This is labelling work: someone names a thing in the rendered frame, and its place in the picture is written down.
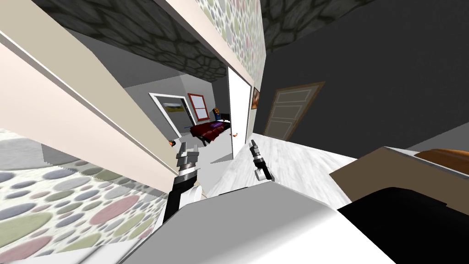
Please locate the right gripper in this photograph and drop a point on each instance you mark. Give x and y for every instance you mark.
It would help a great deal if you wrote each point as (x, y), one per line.
(256, 152)

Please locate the brown table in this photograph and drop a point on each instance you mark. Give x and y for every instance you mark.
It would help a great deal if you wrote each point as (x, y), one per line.
(403, 172)

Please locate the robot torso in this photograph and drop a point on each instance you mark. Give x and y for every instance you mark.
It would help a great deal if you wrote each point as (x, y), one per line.
(256, 227)

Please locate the cream door leaf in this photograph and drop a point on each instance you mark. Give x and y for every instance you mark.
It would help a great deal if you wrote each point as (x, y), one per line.
(55, 121)

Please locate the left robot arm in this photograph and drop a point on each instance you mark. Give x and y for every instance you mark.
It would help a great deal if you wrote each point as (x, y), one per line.
(178, 192)

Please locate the small orange wall picture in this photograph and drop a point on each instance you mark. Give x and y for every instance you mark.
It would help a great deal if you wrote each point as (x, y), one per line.
(255, 98)

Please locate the red framed window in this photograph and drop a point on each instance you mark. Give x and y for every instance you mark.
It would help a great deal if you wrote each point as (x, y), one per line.
(199, 107)

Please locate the orange and black door knob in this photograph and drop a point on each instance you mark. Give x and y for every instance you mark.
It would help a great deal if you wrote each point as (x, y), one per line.
(172, 143)

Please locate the white door leaf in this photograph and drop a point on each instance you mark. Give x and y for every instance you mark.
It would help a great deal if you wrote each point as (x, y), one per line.
(239, 110)

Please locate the white framed landscape picture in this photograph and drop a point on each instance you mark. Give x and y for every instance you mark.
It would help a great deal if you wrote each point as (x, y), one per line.
(172, 110)

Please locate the brown panelled door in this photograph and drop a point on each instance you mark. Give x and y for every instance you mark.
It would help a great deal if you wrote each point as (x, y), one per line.
(289, 110)

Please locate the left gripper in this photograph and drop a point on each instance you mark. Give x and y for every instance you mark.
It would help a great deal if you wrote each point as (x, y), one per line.
(188, 160)

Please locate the dark red bed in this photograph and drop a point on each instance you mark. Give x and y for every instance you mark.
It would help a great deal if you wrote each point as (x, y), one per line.
(210, 131)

